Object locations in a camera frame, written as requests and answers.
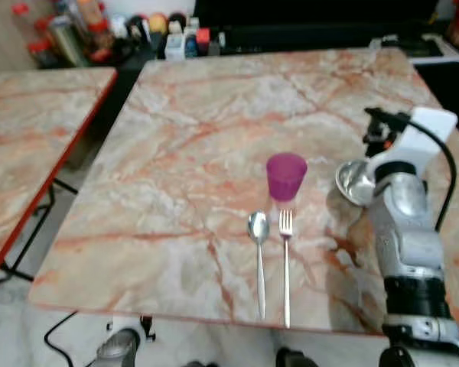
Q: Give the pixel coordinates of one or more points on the round stainless steel bowl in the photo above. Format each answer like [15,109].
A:
[352,183]

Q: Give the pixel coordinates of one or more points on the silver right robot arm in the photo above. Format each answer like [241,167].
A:
[402,229]

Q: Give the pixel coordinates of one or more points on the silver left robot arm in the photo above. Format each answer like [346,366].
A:
[116,350]

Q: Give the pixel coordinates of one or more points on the black robot foot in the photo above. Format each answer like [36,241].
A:
[199,364]
[294,358]

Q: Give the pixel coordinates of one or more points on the purple plastic cup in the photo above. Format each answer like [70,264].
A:
[286,176]

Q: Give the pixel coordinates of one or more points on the white framed tray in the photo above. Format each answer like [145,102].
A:
[413,46]

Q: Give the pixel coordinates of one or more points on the stainless steel fork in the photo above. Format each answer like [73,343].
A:
[286,227]

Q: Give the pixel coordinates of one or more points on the stainless steel spoon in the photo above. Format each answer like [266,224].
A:
[258,226]

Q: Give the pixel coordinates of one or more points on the black television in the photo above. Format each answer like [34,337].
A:
[314,11]

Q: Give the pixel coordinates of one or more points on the yellow round figurine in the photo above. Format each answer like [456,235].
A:
[158,21]

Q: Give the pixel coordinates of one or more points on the red lid jar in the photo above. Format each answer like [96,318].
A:
[40,51]

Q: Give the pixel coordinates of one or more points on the steel thermos flask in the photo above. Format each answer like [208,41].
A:
[65,42]

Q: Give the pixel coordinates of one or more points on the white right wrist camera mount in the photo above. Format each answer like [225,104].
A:
[432,126]

